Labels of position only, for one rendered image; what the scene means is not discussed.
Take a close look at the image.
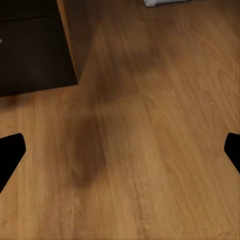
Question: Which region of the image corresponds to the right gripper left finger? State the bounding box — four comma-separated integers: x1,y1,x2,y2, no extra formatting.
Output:
0,133,26,193

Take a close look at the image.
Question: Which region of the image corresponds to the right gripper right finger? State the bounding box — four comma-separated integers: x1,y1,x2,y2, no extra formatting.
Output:
224,133,240,173

